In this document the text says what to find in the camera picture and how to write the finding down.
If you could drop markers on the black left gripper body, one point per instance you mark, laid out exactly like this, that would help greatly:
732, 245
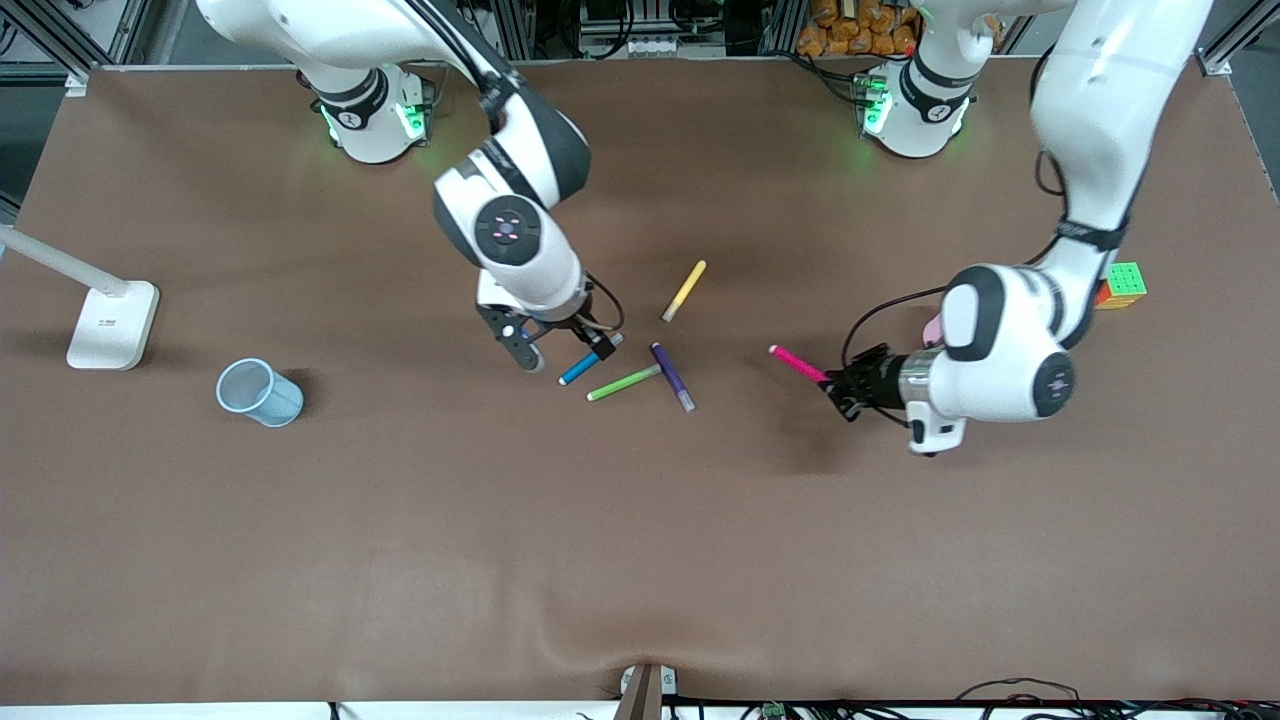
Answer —
877, 384

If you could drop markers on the pink marker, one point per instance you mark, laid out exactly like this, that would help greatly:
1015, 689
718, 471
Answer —
797, 363

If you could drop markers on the orange snack bag pile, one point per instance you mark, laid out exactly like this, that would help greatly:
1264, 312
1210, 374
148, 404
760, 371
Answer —
855, 30

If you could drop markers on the white desk lamp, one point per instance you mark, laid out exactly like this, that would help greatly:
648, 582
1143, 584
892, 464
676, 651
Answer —
110, 325

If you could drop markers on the colourful puzzle cube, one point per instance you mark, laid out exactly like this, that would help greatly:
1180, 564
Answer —
1125, 283

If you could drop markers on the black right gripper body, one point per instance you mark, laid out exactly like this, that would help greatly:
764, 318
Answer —
583, 331

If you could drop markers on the purple marker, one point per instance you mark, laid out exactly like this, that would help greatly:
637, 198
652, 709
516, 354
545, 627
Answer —
672, 377

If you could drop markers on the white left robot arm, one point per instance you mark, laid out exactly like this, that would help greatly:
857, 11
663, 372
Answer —
1000, 370

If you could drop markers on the green marker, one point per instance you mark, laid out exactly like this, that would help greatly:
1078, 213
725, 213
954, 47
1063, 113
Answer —
622, 383

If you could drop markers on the pink plastic cup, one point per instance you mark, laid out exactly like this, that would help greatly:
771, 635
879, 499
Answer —
932, 332

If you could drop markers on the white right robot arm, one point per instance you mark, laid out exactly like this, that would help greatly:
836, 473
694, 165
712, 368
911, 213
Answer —
530, 270

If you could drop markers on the aluminium corner bracket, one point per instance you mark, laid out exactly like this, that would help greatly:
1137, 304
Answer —
1216, 62
77, 83

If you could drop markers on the green terminal connector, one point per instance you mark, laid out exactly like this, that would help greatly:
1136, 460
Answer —
772, 711

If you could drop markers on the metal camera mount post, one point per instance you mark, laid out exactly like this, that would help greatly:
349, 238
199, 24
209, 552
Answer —
645, 692

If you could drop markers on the white power strip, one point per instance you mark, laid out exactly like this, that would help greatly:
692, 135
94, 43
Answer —
652, 46

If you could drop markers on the yellow marker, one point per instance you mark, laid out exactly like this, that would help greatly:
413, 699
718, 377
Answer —
685, 290

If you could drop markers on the blue marker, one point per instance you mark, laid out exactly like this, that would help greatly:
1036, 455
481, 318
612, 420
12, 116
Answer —
580, 370

